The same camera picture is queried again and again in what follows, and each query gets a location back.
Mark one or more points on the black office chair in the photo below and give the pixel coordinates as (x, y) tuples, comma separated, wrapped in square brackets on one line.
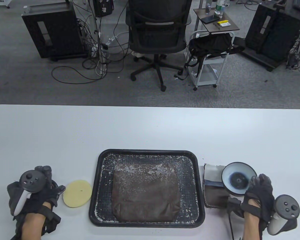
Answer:
[(157, 37)]

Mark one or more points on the black plastic tray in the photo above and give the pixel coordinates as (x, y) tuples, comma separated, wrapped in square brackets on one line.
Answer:
[(150, 156)]

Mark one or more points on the yellow box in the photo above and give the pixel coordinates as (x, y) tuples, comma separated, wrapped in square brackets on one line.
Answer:
[(224, 23)]

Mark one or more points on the white power strip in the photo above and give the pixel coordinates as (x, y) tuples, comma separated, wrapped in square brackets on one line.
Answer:
[(101, 68), (111, 40)]

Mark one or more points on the small brown side table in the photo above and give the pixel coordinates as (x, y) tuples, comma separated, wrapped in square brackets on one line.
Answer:
[(227, 28)]

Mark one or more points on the person's right hand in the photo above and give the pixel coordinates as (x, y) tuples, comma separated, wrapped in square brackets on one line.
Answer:
[(261, 192)]

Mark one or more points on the black leather care cream tin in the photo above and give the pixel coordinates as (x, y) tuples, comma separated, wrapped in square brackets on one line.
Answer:
[(237, 177)]

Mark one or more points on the right black white controller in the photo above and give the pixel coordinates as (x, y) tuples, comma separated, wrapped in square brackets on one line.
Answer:
[(286, 207)]

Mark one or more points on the green label bottle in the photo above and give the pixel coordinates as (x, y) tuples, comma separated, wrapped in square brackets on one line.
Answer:
[(219, 10)]

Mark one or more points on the white desk leg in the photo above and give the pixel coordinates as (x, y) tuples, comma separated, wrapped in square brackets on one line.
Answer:
[(96, 25)]

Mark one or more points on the brown leather bag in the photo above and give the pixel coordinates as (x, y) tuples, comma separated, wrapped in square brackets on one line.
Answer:
[(145, 195)]

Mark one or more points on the black computer tower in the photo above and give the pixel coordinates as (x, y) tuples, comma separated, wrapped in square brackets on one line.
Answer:
[(272, 37), (57, 32)]

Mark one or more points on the black tablet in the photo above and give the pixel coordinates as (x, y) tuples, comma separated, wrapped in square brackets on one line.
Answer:
[(210, 19)]

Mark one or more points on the grey polishing cloth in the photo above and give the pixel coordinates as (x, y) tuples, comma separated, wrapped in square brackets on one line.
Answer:
[(213, 197)]

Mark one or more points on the black hanging bag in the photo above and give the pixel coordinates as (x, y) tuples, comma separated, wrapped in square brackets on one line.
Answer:
[(103, 8)]

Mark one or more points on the person's left forearm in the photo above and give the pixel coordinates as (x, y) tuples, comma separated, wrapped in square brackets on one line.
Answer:
[(32, 225)]

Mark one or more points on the black labelled tin lid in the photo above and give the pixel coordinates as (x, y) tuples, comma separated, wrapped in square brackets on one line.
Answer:
[(54, 183)]

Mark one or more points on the black backpack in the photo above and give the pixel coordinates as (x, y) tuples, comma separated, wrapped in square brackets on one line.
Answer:
[(210, 45)]

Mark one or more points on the person's left hand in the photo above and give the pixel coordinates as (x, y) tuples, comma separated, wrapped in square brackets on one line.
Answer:
[(40, 200)]

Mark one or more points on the person's right forearm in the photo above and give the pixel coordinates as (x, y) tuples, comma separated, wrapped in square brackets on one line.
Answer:
[(251, 225)]

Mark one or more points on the white rolling cart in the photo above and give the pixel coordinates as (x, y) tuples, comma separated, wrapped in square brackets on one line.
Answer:
[(207, 75)]

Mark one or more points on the black white controller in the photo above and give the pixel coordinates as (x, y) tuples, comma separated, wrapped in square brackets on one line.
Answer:
[(31, 180), (286, 207)]

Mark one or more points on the yellow round sponge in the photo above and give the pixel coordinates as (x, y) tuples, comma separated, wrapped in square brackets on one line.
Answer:
[(77, 193)]

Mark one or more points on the white trolley base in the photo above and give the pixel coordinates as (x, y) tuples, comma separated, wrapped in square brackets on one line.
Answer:
[(1, 2)]

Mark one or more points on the left black white controller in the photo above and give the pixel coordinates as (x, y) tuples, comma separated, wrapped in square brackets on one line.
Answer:
[(31, 180)]

